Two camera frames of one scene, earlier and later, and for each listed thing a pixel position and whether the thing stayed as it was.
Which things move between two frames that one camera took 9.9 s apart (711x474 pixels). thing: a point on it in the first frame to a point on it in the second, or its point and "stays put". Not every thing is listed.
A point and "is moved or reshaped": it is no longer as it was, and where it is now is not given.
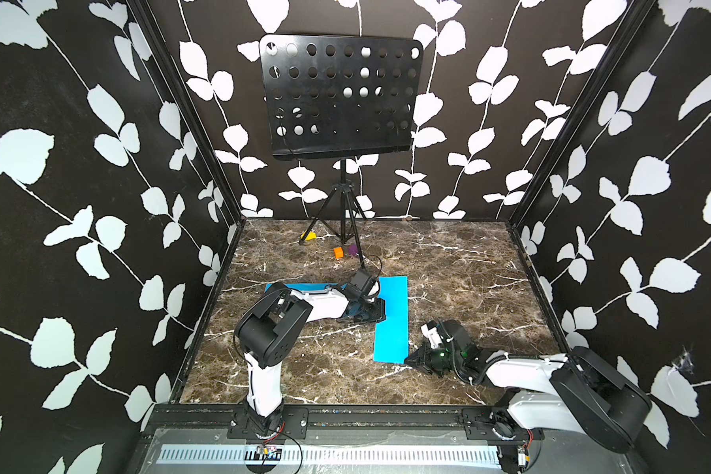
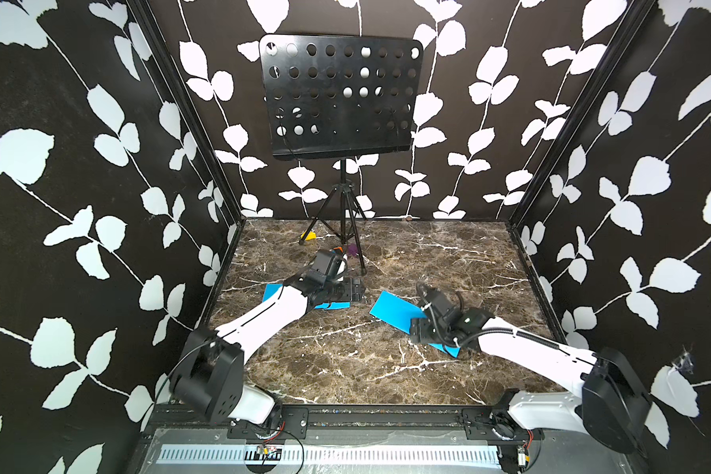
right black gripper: [423, 354] to [421, 336]
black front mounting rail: [331, 423] stays put
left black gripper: [378, 315] to [352, 292]
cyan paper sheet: [391, 336] is moved or reshaped
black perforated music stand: [332, 97] stays put
